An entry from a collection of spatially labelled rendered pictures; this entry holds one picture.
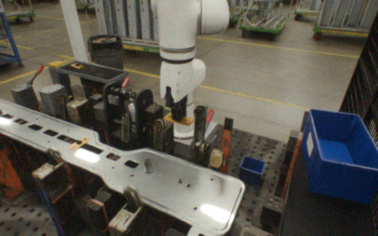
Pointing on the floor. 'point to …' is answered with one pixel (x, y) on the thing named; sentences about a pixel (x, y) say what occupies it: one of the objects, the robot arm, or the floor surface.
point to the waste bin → (107, 52)
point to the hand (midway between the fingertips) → (179, 112)
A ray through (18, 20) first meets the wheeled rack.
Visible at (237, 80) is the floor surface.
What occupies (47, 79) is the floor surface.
